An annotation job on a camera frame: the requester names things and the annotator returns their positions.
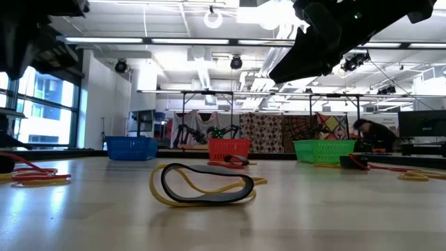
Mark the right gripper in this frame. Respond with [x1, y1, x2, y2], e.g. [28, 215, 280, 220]
[268, 0, 436, 84]

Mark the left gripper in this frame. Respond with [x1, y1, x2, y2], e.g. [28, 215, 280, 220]
[0, 16, 59, 80]

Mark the red rubber band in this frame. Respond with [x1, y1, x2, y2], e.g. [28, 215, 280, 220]
[348, 153, 419, 174]
[207, 155, 250, 170]
[0, 151, 72, 183]

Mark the black rubber band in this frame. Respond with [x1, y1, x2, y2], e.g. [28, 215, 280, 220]
[223, 154, 250, 167]
[339, 155, 369, 171]

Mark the black ceiling spotlight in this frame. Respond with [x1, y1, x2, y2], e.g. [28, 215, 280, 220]
[377, 84, 397, 96]
[114, 58, 129, 74]
[229, 54, 244, 70]
[341, 51, 371, 73]

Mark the large window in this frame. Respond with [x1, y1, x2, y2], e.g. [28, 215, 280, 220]
[0, 66, 82, 149]

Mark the colourful patchwork quilt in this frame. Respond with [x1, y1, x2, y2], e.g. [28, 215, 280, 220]
[316, 113, 349, 141]

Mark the dark orange patterned cloth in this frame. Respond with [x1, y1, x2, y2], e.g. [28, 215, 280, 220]
[282, 114, 318, 154]

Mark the brown dotted backdrop cloth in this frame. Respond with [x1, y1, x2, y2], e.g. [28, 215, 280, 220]
[238, 112, 284, 154]

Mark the green plastic basket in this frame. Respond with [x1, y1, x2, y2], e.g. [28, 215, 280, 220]
[293, 139, 357, 165]

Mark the person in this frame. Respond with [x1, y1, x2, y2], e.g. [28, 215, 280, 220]
[351, 118, 398, 153]

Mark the red plastic basket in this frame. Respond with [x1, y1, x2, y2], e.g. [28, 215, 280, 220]
[208, 138, 252, 162]

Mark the white backdrop cloth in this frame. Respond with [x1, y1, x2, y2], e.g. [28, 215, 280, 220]
[171, 110, 241, 149]

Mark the black computer monitor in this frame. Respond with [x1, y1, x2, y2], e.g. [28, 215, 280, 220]
[398, 109, 446, 139]

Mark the black screen on stand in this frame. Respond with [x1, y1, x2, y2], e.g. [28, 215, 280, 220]
[129, 109, 157, 137]

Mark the blue plastic basket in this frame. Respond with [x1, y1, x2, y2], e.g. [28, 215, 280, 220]
[104, 135, 160, 162]

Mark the black metal rig frame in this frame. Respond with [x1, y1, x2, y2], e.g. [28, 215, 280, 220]
[309, 93, 360, 123]
[180, 90, 234, 140]

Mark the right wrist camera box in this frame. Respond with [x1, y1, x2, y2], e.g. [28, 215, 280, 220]
[294, 0, 344, 41]

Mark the white ring lamp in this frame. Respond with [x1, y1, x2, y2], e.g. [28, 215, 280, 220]
[203, 9, 224, 30]

